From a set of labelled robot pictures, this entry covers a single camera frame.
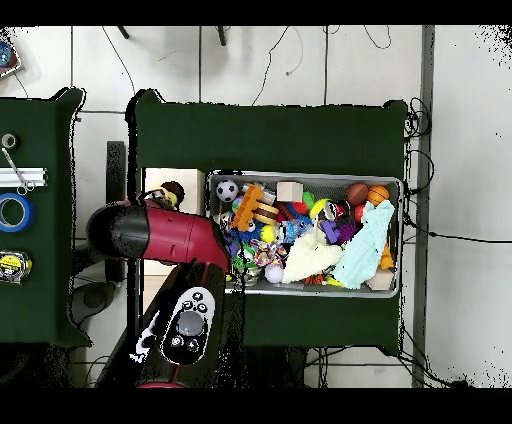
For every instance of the yellow plush duck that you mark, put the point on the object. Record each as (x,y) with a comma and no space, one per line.
(171,198)

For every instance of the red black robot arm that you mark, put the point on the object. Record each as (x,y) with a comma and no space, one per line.
(176,240)

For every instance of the wooden box with three holes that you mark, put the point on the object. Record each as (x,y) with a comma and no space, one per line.
(192,178)

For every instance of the clear mesh bin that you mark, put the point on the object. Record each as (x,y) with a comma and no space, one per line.
(360,292)

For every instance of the small cluttered tray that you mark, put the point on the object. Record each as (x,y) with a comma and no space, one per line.
(10,64)

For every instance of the toy burger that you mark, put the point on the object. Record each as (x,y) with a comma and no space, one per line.
(267,214)

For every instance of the yellow ball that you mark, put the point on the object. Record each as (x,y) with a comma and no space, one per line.
(268,233)

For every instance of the plain wooden block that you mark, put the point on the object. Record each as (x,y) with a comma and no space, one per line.
(288,191)

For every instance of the cream knitted cloth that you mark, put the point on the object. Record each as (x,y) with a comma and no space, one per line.
(312,256)

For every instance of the dark green tablecloth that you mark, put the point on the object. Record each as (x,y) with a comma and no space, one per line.
(280,140)
(48,300)

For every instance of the silver-topped soda can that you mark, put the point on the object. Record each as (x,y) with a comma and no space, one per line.
(336,210)

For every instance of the mint green knitted cloth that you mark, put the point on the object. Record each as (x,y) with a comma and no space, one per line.
(368,244)

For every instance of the dark metal leg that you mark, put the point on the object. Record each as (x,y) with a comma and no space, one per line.
(222,36)
(123,32)

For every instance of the blue tape roll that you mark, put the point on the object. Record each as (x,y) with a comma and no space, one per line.
(28,212)

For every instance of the metal scissors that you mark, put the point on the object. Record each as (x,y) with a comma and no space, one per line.
(16,172)

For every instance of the yellow tape measure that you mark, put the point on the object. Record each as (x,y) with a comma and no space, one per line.
(12,264)

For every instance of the small grey tape roll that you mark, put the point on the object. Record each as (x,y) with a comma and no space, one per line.
(8,141)

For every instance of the aluminium rail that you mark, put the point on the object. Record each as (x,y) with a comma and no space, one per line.
(36,176)

